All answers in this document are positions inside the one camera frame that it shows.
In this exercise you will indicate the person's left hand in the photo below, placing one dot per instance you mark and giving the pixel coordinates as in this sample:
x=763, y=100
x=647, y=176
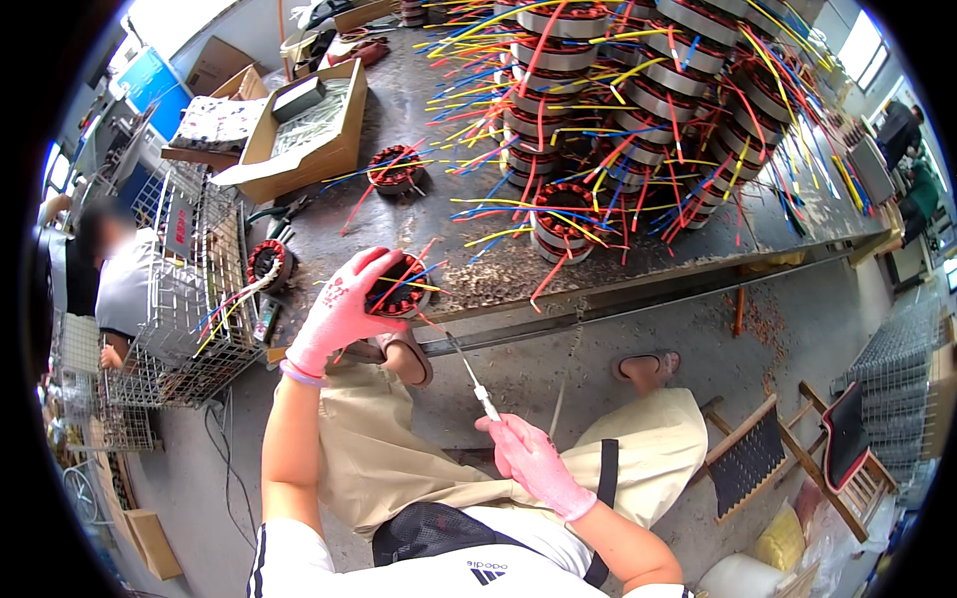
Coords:
x=336, y=318

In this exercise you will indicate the person's right hand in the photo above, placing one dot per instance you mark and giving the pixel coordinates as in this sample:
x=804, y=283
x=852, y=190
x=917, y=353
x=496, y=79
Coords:
x=538, y=467

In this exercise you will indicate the white lacing needle tool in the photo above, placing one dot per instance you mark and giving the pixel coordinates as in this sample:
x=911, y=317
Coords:
x=472, y=381

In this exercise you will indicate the small handheld meter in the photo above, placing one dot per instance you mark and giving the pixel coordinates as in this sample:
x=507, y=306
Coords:
x=266, y=320

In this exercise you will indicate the motor stator with white sleeves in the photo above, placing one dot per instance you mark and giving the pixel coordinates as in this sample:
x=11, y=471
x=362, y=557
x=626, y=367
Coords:
x=269, y=263

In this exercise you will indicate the person's legs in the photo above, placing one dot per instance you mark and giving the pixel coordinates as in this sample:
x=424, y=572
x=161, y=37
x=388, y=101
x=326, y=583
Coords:
x=374, y=448

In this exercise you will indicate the open cardboard box of parts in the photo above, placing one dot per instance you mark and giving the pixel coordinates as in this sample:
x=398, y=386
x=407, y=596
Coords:
x=314, y=131

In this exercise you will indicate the white bag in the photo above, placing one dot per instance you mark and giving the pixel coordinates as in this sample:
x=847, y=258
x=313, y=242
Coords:
x=736, y=579

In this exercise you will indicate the patterned cloth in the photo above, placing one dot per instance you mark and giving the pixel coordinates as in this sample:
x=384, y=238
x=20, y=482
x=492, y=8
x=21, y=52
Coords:
x=217, y=123

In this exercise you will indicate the yellow bag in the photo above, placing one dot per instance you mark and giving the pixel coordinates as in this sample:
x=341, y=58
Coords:
x=781, y=538

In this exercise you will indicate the closed brown cardboard box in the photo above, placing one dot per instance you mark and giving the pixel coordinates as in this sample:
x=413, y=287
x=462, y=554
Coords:
x=217, y=66

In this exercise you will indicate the small brown cardboard box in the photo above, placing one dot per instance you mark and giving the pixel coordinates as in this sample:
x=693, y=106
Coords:
x=153, y=544

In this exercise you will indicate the blue machine panel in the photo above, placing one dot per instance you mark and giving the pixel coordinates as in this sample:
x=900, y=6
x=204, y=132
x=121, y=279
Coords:
x=153, y=86

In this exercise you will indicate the wooden chair with black cushion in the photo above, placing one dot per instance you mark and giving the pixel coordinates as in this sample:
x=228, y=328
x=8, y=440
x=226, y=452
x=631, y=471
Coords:
x=845, y=441

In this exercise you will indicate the wooden frame with black mesh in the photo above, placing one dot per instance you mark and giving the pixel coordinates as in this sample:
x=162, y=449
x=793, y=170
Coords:
x=744, y=463

